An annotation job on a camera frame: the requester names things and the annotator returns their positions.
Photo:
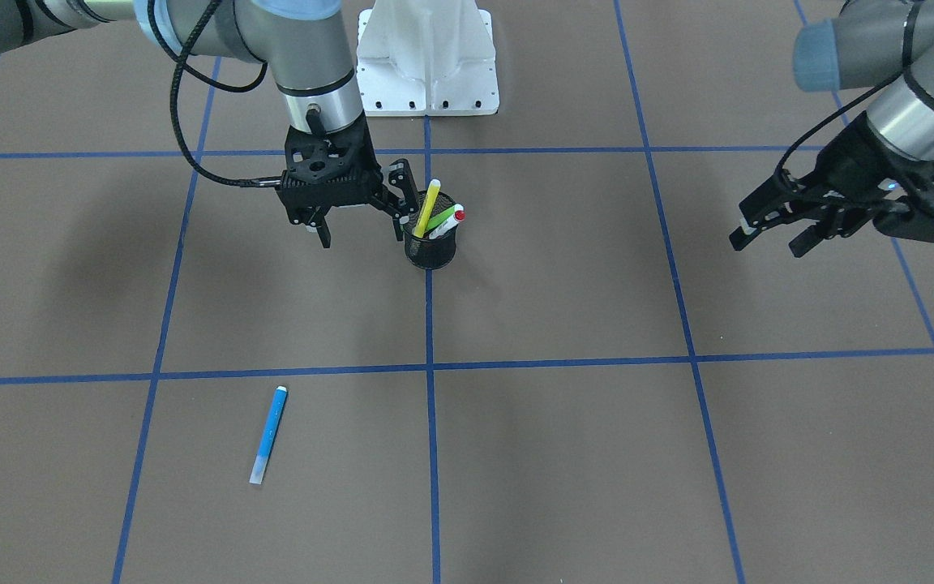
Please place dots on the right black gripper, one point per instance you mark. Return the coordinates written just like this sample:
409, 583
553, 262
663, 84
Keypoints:
364, 166

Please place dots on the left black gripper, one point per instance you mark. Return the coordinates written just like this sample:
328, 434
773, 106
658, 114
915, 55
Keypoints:
858, 166

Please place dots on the red capped white marker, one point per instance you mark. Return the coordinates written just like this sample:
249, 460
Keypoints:
447, 225

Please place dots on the blue marker pen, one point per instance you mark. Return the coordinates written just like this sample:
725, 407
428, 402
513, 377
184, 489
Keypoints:
267, 440

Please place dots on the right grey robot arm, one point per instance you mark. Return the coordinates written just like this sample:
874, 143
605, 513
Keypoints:
235, 46

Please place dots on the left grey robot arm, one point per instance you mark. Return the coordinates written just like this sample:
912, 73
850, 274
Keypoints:
886, 49

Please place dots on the yellow highlighter pen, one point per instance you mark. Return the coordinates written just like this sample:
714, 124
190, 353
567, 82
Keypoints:
427, 209

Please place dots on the green highlighter pen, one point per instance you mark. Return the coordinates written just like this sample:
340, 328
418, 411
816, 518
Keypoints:
436, 219

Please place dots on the black mesh pen cup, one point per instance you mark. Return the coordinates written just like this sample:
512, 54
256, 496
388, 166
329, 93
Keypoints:
427, 253

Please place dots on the brown paper table cover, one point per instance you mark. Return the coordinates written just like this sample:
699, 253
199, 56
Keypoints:
596, 389

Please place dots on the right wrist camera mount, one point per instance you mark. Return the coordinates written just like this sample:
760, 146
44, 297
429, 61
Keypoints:
336, 157

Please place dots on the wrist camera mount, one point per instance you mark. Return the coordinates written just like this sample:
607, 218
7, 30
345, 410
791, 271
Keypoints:
911, 216
336, 157

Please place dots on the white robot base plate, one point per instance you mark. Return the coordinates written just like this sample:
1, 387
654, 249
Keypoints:
427, 58

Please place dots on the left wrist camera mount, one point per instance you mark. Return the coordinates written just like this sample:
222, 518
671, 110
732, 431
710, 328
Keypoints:
911, 216

